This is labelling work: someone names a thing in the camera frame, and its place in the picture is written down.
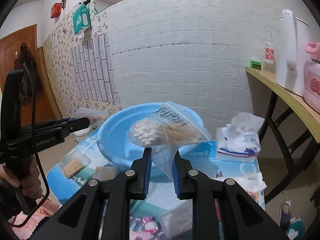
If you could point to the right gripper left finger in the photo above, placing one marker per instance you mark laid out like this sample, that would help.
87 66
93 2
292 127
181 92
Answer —
100 210

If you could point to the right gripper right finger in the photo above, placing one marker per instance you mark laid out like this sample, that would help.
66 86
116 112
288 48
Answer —
221 209

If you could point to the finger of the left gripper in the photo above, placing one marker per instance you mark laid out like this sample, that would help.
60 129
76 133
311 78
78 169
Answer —
78 124

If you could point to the yellow white tissue pack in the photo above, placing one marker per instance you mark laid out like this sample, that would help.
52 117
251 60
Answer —
105 173

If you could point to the clear box of toothpicks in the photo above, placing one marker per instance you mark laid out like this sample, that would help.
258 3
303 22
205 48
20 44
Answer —
72 163

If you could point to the white paper wrapper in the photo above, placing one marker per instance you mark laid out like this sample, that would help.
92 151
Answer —
252 183

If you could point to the bag of cotton swabs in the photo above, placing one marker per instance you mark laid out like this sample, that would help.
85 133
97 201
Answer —
165 131

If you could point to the clear box of floss picks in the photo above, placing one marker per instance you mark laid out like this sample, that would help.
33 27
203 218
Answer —
177 221

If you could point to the Hello Kitty figurine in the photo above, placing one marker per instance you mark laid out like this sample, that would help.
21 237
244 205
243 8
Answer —
150 225

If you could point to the person's left hand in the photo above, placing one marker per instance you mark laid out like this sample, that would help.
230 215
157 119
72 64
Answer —
31 185

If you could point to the white rice cooker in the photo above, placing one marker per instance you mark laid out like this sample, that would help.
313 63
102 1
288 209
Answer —
81 134

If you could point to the grey slipper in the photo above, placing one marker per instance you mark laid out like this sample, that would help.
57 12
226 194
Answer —
285 213

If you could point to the soft tissue pack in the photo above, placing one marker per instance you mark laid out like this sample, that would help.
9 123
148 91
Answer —
239 141

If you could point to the green trash bin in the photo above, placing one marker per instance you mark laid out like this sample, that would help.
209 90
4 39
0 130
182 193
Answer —
296 230

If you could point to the yellow side table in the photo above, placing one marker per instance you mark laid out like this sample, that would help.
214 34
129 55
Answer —
299 155

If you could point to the small green box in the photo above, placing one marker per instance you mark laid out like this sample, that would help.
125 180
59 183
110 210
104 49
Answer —
255 64

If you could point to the pink cute water bottle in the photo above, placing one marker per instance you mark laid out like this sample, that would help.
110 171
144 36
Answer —
312 75

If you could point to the clear bottle red label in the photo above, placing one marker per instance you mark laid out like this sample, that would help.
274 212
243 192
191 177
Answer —
269 54

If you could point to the white electric kettle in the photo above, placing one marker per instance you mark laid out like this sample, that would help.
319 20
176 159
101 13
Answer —
293 59

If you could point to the green wall tissue holder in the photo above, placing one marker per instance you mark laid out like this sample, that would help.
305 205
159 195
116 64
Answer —
81 19

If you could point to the red wall box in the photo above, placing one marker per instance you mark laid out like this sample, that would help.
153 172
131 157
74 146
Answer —
56 10

